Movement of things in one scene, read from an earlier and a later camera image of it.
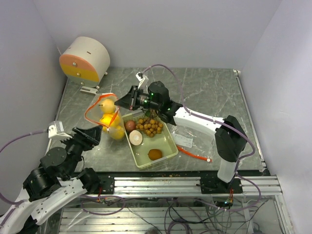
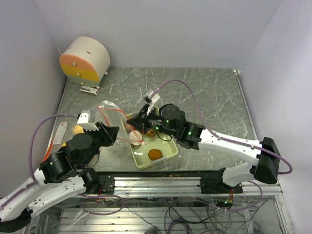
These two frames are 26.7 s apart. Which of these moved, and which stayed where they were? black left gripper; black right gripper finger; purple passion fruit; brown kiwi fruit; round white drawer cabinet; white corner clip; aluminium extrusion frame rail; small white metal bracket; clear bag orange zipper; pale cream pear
Moved: black right gripper finger; pale cream pear; black left gripper; clear bag orange zipper
Stayed: small white metal bracket; purple passion fruit; aluminium extrusion frame rail; brown kiwi fruit; round white drawer cabinet; white corner clip
